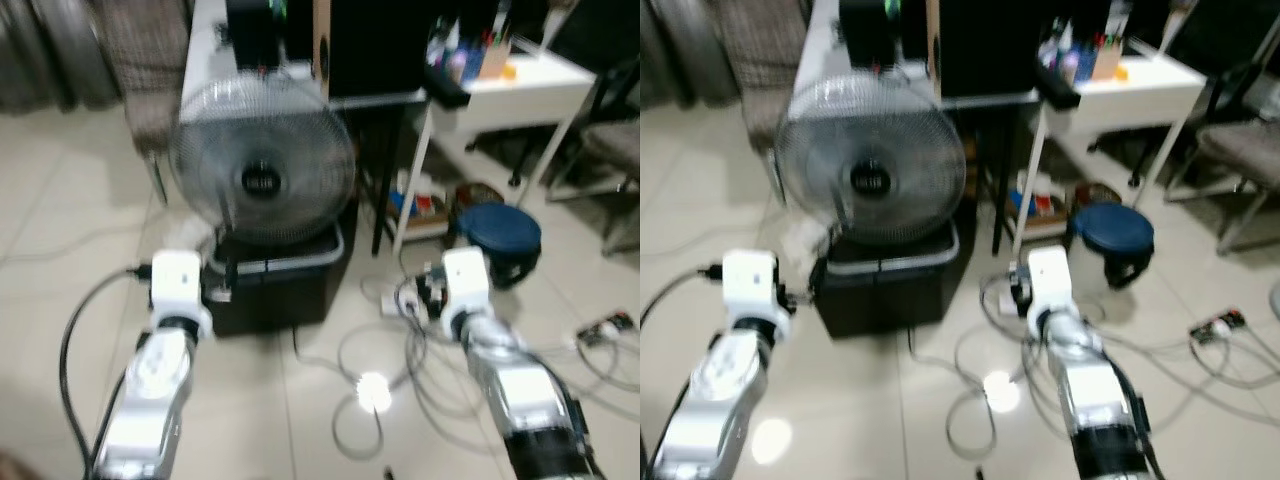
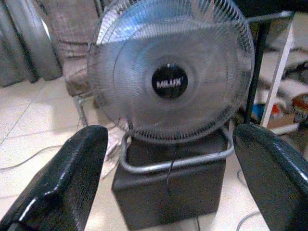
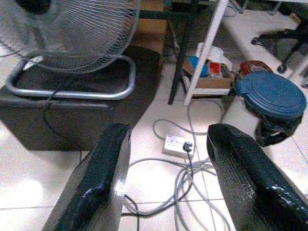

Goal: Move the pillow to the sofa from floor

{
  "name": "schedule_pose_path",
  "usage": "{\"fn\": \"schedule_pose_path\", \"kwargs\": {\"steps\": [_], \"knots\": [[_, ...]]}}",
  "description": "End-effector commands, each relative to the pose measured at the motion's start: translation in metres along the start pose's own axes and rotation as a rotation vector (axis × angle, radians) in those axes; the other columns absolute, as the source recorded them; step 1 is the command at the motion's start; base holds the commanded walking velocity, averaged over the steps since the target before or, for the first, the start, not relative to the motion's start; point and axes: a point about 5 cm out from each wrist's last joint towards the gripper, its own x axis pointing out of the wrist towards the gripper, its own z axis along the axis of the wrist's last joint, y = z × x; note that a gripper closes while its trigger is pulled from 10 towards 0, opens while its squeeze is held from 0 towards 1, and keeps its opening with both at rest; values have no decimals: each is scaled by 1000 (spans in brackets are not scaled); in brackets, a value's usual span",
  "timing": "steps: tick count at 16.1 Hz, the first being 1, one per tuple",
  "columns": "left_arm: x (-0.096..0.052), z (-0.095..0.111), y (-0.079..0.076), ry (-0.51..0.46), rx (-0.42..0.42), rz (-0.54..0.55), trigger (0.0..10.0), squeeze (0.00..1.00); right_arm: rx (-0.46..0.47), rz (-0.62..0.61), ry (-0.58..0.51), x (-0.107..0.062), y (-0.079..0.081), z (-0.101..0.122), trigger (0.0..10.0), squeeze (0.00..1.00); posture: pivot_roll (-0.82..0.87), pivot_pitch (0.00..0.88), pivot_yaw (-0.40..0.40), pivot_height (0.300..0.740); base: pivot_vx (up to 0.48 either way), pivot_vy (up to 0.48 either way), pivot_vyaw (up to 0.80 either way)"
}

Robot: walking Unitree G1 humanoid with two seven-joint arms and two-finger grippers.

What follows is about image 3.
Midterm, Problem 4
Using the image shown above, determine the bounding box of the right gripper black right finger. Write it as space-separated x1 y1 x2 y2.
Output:
206 123 308 231

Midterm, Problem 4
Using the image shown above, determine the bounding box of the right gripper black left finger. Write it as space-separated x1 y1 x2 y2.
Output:
43 123 132 231

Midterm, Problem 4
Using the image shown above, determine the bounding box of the silver floor fan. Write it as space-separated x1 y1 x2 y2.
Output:
0 0 141 101

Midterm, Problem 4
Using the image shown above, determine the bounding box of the black box platform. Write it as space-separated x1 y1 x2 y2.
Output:
0 45 162 152

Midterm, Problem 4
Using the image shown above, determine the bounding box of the white power strip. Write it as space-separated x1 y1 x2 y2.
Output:
162 134 194 159

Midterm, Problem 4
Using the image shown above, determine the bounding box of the blue lidded bin, black bag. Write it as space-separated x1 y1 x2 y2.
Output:
234 71 308 147

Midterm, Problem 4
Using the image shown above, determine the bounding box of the open cardboard box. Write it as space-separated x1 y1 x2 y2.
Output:
182 57 234 90

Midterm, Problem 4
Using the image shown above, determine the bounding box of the blue container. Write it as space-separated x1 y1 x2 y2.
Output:
188 56 209 78

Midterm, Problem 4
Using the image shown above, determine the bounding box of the white table leg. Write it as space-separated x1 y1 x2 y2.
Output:
183 0 230 107

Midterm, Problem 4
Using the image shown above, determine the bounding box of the black office chair base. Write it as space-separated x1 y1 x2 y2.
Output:
250 9 308 73

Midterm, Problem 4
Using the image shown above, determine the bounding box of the grey coiled cable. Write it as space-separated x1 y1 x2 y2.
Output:
122 98 232 231

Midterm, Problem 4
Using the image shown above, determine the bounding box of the black plug with cable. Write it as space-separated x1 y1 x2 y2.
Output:
121 141 195 231

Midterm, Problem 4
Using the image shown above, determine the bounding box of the black fan cable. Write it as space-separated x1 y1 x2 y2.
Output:
42 76 84 154

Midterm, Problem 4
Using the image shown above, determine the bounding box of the black table frame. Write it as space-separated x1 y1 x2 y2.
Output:
138 9 193 105

